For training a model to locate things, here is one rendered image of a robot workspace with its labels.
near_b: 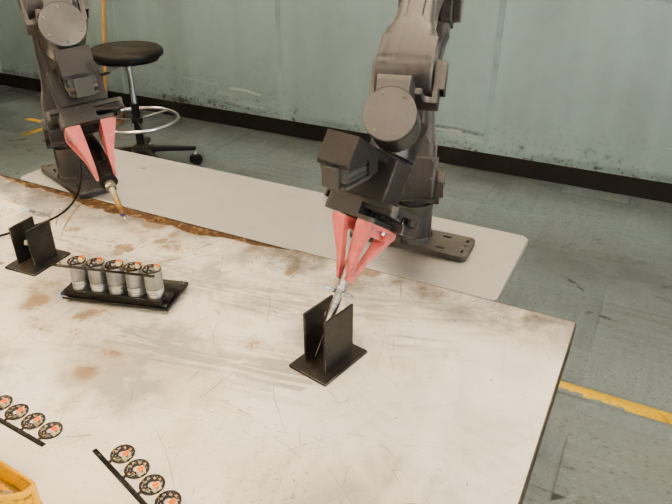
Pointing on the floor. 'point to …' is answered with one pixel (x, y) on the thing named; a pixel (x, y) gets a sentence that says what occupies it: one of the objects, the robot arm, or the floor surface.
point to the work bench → (264, 374)
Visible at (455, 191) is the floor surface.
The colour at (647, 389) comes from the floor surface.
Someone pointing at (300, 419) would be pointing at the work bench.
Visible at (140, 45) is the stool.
